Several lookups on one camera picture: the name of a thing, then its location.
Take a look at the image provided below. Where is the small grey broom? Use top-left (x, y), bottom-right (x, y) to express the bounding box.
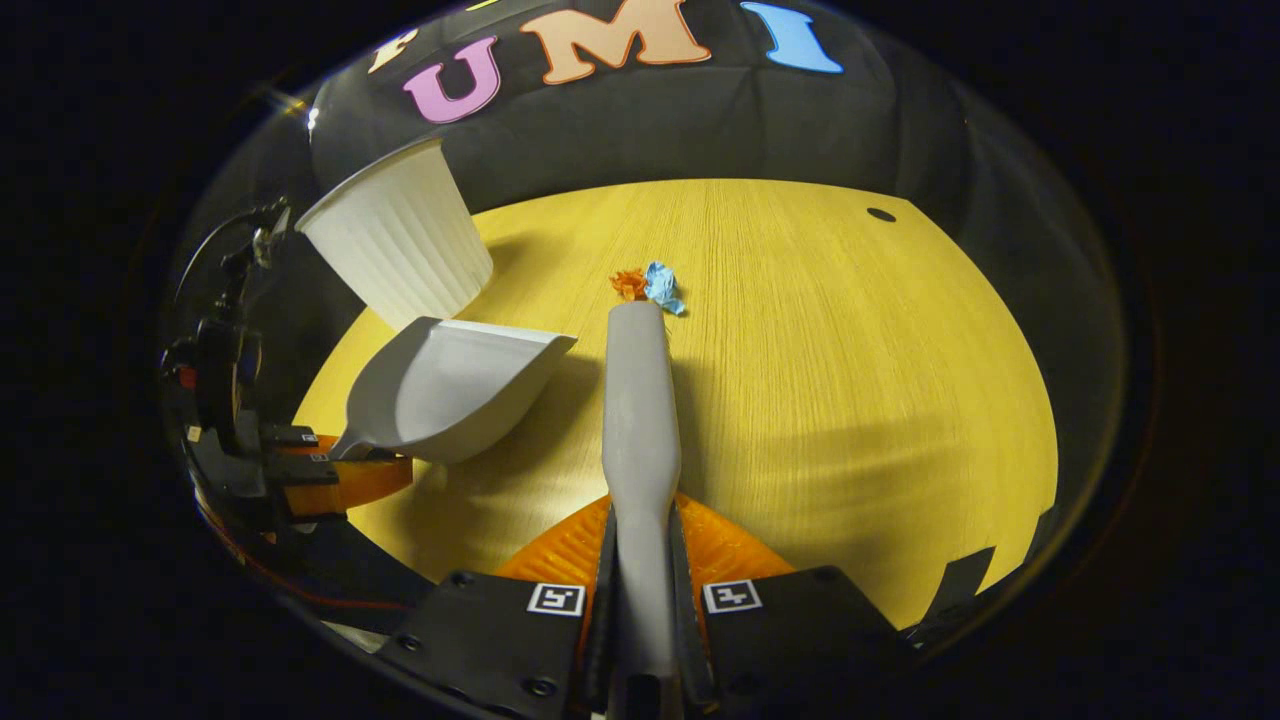
top-left (600, 300), bottom-right (685, 720)

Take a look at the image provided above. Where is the grey plastic dustpan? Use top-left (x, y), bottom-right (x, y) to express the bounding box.
top-left (330, 317), bottom-right (579, 464)

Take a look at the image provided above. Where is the wooden desktop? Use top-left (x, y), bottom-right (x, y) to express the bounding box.
top-left (292, 178), bottom-right (1059, 631)

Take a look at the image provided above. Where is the white ribbed garbage bin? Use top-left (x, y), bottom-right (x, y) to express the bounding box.
top-left (295, 137), bottom-right (494, 331)

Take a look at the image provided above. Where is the blue paper scrap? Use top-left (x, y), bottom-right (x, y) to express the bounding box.
top-left (645, 262), bottom-right (688, 316)

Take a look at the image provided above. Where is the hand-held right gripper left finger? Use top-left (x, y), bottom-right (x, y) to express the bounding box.
top-left (375, 495), bottom-right (619, 720)

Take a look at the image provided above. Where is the black backdrop cloth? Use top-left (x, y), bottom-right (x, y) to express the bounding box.
top-left (160, 0), bottom-right (1131, 481)

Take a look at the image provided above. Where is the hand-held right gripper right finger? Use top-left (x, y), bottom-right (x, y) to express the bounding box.
top-left (668, 492), bottom-right (916, 720)

